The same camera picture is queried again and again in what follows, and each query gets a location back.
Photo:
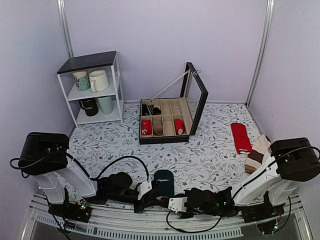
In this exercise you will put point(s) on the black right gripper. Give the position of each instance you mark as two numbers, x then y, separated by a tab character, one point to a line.
184	215

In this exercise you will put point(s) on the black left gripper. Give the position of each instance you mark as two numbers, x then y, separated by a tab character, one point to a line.
144	203

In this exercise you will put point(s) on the dark green sock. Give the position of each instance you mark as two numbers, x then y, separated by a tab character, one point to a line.
166	182

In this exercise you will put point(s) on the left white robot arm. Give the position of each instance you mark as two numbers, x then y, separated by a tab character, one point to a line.
45	155

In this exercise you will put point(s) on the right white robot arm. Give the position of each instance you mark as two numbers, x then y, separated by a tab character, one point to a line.
286	164

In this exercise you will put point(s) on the black socks in box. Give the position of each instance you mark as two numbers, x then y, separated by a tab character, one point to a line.
151	108

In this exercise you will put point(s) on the floral tablecloth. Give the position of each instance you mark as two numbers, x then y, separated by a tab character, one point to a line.
208	161

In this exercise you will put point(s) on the rolled tan sock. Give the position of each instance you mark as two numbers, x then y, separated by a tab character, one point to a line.
157	127

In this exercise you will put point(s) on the rolled red sock left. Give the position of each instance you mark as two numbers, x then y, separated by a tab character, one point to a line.
146	127

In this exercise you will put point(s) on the rolled red sock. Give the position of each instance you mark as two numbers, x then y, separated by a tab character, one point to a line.
179	126
146	127

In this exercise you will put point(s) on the rolled red sock right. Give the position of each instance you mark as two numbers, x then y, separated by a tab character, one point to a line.
179	126

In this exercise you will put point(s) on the red folded sock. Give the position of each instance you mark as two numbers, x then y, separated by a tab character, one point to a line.
241	140

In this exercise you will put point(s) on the black compartment storage box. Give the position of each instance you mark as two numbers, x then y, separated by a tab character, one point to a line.
188	107

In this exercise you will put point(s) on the beige and brown sock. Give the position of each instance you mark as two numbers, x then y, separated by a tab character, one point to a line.
255	158

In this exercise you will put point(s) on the pale green tumbler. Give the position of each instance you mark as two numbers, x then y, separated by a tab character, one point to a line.
105	104

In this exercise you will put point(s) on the black mug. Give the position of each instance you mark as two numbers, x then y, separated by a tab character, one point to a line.
89	105

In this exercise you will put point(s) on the white ceramic mug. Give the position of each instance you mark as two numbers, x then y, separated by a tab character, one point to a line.
98	80

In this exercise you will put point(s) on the white shelf with black top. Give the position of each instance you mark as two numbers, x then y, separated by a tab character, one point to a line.
107	61

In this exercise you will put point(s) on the patterned teal mug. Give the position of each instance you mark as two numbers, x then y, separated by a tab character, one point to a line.
81	79

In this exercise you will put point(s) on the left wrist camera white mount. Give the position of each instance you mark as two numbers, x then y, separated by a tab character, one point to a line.
143	188

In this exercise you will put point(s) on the aluminium front rail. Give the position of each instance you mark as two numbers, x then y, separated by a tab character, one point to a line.
108	223

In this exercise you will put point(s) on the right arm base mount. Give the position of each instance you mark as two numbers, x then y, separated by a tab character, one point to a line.
265	215

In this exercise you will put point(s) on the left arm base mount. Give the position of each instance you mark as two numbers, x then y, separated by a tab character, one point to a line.
71	211

